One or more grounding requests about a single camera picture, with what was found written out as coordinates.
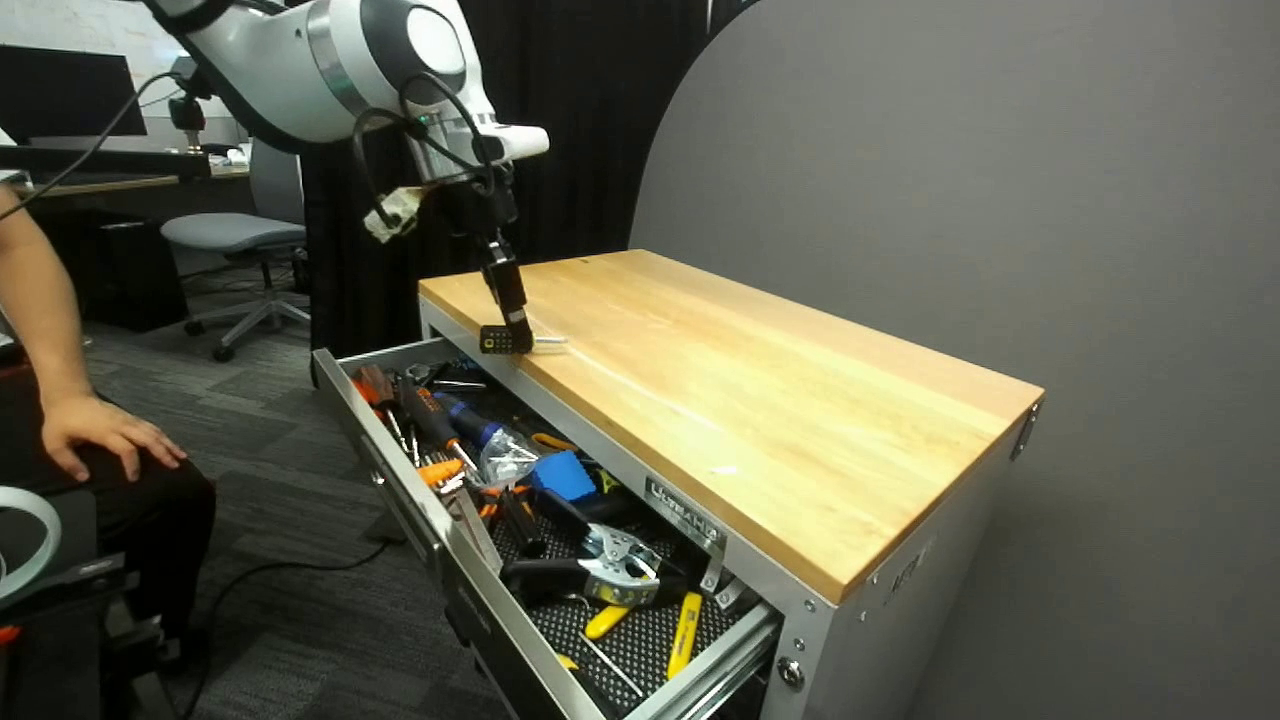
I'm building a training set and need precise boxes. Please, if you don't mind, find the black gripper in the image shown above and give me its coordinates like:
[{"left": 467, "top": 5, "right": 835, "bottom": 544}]
[{"left": 481, "top": 235, "right": 531, "bottom": 351}]

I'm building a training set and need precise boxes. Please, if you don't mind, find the grey metal tool cabinet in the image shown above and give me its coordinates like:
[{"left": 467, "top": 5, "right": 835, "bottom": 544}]
[{"left": 311, "top": 286, "right": 1044, "bottom": 720}]

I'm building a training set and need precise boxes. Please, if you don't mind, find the dark desk with monitor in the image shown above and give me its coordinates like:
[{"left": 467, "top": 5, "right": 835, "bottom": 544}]
[{"left": 0, "top": 46, "right": 248, "bottom": 330}]

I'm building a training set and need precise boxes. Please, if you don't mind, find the yellow handled tool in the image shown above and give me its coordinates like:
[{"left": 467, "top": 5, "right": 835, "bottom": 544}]
[{"left": 666, "top": 593, "right": 706, "bottom": 679}]

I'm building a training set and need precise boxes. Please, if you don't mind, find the white cable connector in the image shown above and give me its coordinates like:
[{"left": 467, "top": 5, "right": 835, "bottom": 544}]
[{"left": 366, "top": 185, "right": 424, "bottom": 243}]

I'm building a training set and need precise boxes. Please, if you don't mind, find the black handled tool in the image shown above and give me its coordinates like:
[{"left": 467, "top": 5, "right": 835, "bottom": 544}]
[{"left": 398, "top": 384, "right": 464, "bottom": 462}]

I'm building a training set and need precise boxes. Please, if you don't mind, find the person's forearm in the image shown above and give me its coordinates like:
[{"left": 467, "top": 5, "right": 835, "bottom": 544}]
[{"left": 0, "top": 190, "right": 91, "bottom": 409}]

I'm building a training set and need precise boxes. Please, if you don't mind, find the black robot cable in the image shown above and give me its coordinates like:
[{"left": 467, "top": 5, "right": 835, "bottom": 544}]
[{"left": 0, "top": 64, "right": 184, "bottom": 223}]

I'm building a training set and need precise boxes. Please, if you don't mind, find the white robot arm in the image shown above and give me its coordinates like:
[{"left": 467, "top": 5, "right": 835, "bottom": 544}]
[{"left": 145, "top": 0, "right": 553, "bottom": 351}]

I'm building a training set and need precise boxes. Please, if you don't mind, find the grey rounded backdrop panel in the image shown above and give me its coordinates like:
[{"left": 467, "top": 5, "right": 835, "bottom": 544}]
[{"left": 636, "top": 0, "right": 1280, "bottom": 720}]

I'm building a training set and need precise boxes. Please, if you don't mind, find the person's hand on knee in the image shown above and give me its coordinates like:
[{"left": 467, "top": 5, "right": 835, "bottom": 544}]
[{"left": 40, "top": 397, "right": 188, "bottom": 480}]

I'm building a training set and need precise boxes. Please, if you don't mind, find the grey office chair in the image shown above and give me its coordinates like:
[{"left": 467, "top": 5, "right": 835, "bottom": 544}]
[{"left": 160, "top": 142, "right": 311, "bottom": 361}]

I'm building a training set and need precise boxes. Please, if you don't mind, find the blue tool in drawer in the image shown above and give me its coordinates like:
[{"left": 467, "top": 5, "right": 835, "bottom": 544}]
[{"left": 531, "top": 451, "right": 596, "bottom": 506}]

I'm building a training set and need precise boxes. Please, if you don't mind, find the orange handled screwdriver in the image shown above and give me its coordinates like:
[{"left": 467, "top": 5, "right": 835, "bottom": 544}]
[{"left": 352, "top": 370, "right": 398, "bottom": 412}]

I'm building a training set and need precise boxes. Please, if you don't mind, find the wooden cabinet top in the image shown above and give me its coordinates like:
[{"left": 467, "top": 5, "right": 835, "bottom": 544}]
[{"left": 417, "top": 243, "right": 1049, "bottom": 607}]

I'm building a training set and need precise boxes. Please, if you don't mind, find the open top metal drawer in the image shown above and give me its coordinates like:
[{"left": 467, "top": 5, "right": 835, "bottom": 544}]
[{"left": 311, "top": 337, "right": 777, "bottom": 720}]

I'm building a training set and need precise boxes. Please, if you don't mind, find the person's dark trouser leg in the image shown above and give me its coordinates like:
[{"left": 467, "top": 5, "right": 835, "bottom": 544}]
[{"left": 0, "top": 445, "right": 215, "bottom": 676}]

